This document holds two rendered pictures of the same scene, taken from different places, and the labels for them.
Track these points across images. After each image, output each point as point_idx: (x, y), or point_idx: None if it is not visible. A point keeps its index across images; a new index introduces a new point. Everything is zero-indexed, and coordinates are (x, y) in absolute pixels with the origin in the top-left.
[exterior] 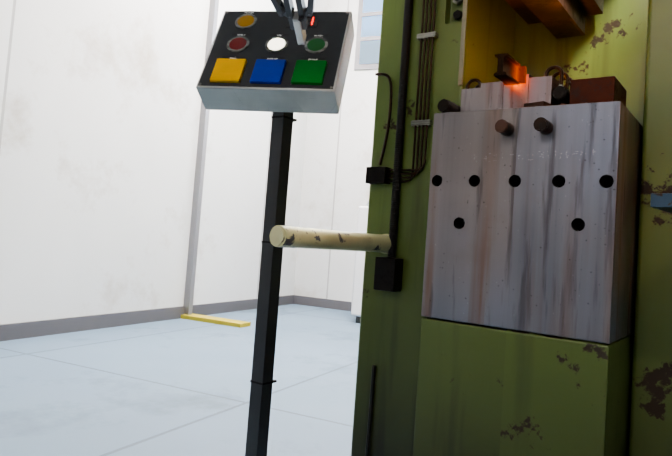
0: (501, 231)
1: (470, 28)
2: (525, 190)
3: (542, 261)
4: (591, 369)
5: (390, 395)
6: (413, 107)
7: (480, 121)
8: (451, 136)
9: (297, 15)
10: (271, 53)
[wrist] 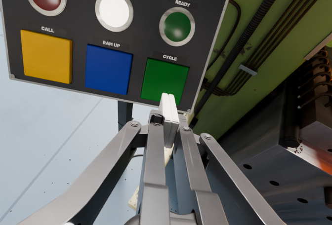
0: (270, 200)
1: None
2: (304, 206)
3: (282, 216)
4: None
5: None
6: (247, 50)
7: (314, 173)
8: (279, 162)
9: (169, 137)
10: (108, 31)
